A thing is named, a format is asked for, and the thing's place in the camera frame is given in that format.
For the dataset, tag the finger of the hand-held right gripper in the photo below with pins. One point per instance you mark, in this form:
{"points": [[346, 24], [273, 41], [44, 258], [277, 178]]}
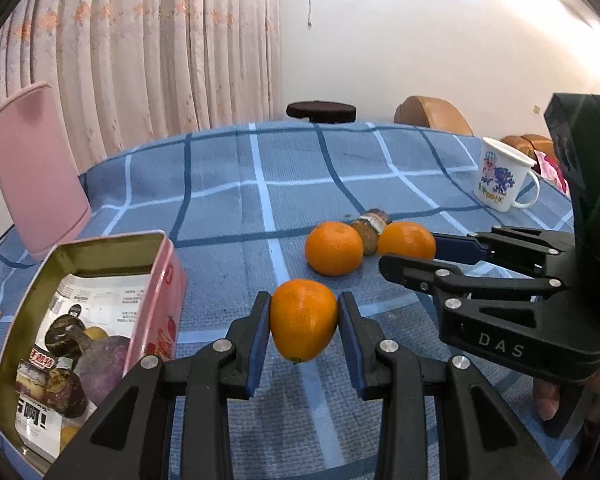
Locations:
{"points": [[455, 249], [420, 272]]}

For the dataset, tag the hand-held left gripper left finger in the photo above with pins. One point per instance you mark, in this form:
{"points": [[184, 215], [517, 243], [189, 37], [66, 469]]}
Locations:
{"points": [[257, 345]]}

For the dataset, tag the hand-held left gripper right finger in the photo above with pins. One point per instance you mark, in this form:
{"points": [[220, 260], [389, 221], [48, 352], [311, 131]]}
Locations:
{"points": [[352, 345]]}

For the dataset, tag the mandarin orange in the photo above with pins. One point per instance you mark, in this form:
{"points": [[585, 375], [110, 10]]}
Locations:
{"points": [[406, 242], [334, 248], [304, 320]]}

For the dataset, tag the pink tin box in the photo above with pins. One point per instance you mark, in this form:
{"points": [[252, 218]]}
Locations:
{"points": [[172, 300]]}

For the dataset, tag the purple sweet potato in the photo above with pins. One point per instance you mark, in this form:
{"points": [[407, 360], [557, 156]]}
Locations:
{"points": [[105, 370]]}

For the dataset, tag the tan longan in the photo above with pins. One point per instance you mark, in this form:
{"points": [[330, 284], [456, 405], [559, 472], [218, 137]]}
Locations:
{"points": [[70, 435], [99, 333]]}

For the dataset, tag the dark brown water chestnut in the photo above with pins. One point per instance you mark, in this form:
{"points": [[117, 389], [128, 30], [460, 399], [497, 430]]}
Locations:
{"points": [[64, 335], [65, 392]]}

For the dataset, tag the person's right hand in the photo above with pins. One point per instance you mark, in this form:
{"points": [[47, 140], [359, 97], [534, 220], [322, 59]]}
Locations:
{"points": [[546, 400]]}

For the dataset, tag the white printed mug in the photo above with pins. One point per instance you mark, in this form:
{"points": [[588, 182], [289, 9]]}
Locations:
{"points": [[500, 175]]}

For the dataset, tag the pink red cloth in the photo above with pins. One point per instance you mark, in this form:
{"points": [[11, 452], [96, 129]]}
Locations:
{"points": [[550, 172]]}

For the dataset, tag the brown leather sofa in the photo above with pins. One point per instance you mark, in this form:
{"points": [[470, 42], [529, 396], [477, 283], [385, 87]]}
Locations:
{"points": [[525, 145]]}

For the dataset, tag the brown leather chair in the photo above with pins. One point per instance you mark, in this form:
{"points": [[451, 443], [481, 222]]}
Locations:
{"points": [[430, 112]]}

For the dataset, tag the white printed packet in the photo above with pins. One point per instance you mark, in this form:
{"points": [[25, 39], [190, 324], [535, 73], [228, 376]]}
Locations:
{"points": [[115, 305]]}

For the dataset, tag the blue plaid tablecloth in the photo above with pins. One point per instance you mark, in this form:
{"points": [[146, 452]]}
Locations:
{"points": [[230, 185]]}

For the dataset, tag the dark round stool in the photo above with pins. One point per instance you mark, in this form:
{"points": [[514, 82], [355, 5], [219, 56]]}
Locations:
{"points": [[321, 111]]}

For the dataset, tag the pink floral curtain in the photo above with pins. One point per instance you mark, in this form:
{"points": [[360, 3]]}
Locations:
{"points": [[130, 50]]}

